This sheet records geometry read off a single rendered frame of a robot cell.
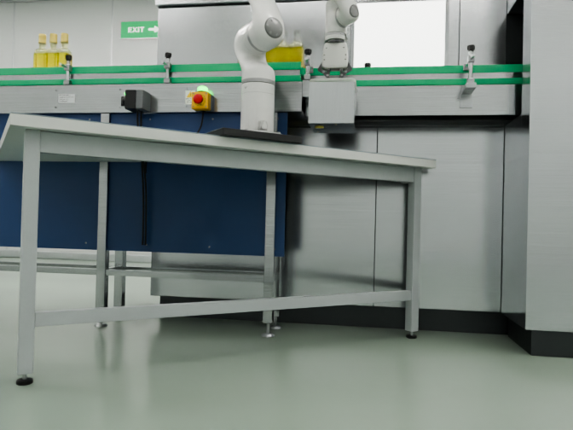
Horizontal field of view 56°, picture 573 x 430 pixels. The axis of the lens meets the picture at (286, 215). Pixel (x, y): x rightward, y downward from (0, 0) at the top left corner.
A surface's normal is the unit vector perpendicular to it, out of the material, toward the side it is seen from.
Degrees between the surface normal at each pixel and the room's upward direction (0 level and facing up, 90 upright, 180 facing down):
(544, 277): 90
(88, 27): 90
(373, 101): 90
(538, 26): 90
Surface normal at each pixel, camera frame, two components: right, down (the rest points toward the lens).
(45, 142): 0.50, 0.00
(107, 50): -0.15, -0.02
